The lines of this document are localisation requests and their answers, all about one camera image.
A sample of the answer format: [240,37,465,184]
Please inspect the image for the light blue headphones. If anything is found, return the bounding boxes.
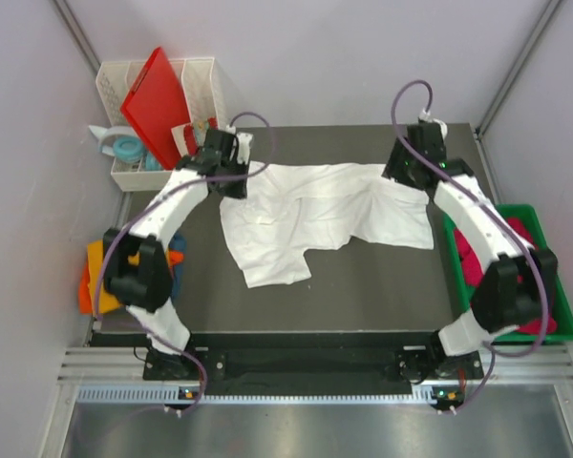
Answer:
[88,125,163,172]

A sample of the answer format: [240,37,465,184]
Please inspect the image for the white t shirt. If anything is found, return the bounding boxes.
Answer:
[220,162,434,288]

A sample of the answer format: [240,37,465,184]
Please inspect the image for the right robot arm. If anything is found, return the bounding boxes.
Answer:
[383,120,558,378]

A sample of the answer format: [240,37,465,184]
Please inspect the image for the red plastic folder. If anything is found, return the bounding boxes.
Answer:
[120,47,190,170]

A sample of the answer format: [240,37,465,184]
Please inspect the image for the aluminium frame rail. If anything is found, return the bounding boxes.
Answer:
[474,0,564,141]

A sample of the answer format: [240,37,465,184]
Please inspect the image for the white cable duct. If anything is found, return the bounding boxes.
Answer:
[76,385,457,406]

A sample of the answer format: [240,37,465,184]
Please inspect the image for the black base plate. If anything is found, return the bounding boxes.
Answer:
[90,331,483,385]

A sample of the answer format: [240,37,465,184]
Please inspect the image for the green plastic bin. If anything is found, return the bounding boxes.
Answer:
[443,204,573,344]

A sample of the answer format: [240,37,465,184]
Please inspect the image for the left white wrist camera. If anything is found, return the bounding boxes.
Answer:
[226,125,254,165]

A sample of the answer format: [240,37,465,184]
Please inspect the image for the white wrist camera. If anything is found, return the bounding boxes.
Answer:
[418,109,448,139]
[226,125,254,165]

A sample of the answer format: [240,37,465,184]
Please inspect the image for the white file organizer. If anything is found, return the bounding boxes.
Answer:
[95,57,230,192]

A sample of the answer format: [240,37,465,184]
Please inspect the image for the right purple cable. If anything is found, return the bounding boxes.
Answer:
[391,80,550,411]

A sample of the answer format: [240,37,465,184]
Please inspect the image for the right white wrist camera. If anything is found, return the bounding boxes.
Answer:
[418,109,448,139]

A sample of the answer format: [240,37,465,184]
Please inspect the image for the purple cable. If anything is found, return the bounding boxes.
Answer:
[391,80,550,411]
[93,112,274,411]

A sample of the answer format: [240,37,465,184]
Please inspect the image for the red patterned booklet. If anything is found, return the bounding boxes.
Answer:
[171,117,218,156]

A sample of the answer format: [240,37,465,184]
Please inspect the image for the pink t shirt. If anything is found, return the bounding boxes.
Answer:
[444,209,547,342]

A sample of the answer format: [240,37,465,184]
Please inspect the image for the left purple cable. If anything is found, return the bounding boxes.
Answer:
[93,112,274,411]

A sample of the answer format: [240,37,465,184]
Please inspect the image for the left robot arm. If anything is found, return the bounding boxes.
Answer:
[100,126,253,380]

